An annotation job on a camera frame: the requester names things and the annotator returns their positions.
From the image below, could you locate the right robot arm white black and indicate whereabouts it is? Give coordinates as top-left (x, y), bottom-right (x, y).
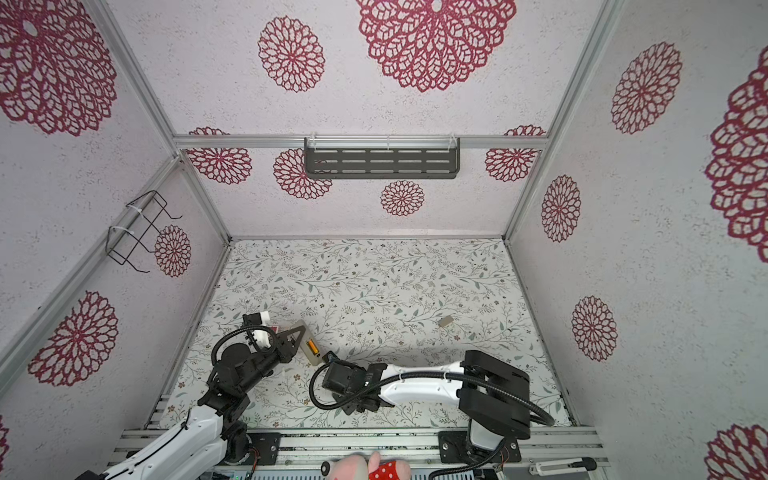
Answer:
top-left (310, 350), bottom-right (534, 447)

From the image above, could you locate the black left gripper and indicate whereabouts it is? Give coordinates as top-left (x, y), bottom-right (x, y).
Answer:
top-left (241, 325), bottom-right (305, 394)

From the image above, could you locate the beige remote control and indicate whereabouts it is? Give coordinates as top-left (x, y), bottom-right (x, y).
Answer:
top-left (300, 327), bottom-right (323, 366)

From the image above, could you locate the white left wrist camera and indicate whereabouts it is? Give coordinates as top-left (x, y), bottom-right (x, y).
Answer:
top-left (242, 311), bottom-right (275, 351)

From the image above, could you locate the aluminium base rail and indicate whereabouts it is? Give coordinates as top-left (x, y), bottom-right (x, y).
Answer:
top-left (107, 395), bottom-right (610, 480)

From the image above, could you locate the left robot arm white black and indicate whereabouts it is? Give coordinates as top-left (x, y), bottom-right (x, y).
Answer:
top-left (79, 325), bottom-right (306, 479)

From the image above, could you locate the black corrugated left cable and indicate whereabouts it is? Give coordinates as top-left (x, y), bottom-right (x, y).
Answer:
top-left (206, 325), bottom-right (280, 385)

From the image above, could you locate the pink plush toy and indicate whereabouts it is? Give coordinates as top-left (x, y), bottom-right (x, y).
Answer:
top-left (320, 451), bottom-right (412, 480)

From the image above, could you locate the dark metal wall shelf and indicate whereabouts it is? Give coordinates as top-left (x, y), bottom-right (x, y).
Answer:
top-left (303, 137), bottom-right (461, 180)

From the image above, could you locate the black wire wall basket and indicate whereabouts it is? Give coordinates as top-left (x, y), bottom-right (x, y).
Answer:
top-left (104, 189), bottom-right (182, 274)

